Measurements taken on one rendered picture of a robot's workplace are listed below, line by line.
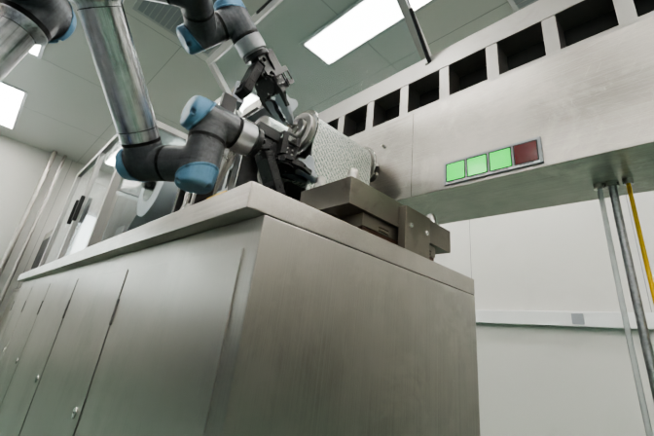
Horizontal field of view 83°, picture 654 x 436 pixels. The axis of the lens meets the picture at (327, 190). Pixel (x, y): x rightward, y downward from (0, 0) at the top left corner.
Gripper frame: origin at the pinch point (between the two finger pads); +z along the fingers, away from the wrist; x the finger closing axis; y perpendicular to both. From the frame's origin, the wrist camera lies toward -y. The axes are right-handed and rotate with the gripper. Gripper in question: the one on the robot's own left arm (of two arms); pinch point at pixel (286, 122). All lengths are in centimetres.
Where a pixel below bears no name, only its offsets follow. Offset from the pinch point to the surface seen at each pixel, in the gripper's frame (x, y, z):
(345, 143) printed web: -7.6, 9.2, 13.3
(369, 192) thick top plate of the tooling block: -27.3, -15.7, 20.7
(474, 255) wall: 73, 200, 184
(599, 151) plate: -63, 14, 36
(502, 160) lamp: -44, 16, 33
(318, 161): -7.7, -4.1, 12.7
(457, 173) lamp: -32.1, 15.7, 33.6
